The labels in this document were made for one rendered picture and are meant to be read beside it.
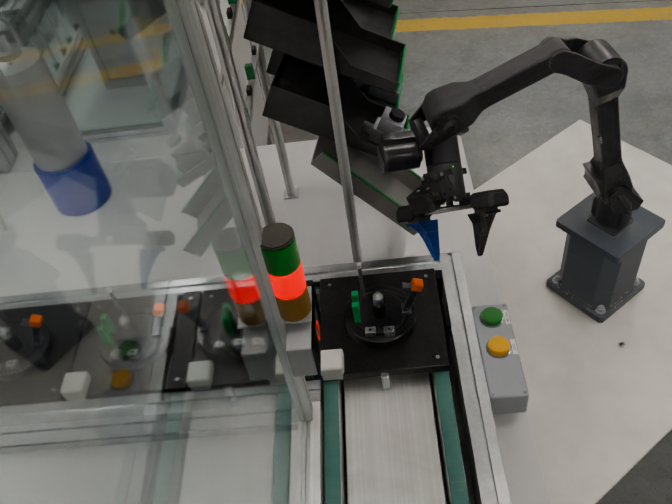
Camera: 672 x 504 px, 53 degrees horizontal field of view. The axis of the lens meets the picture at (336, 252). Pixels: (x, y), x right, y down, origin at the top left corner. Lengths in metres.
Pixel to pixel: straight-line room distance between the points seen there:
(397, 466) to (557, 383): 0.37
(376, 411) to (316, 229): 0.57
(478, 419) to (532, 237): 0.56
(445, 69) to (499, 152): 0.76
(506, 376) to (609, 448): 0.22
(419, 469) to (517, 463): 0.19
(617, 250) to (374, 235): 0.58
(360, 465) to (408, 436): 0.10
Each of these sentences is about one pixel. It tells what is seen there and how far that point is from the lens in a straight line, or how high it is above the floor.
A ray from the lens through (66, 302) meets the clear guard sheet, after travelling 0.39.
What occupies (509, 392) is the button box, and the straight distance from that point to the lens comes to 1.25.
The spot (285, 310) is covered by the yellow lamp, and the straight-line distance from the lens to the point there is 0.96.
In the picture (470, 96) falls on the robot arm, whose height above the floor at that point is 1.43.
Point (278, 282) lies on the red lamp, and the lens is 0.92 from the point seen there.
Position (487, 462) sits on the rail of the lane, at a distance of 1.19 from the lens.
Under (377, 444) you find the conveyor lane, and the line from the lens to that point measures 1.25.
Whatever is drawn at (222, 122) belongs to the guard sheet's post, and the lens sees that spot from 0.75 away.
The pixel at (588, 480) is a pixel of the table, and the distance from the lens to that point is 1.31.
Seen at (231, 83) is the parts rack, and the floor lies 1.41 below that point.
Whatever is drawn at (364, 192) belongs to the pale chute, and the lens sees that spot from 1.38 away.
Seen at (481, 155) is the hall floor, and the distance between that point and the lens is 3.22.
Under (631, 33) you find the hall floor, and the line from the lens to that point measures 4.17.
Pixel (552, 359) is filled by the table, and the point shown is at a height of 0.86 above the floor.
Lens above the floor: 2.03
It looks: 46 degrees down
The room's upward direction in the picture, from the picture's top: 10 degrees counter-clockwise
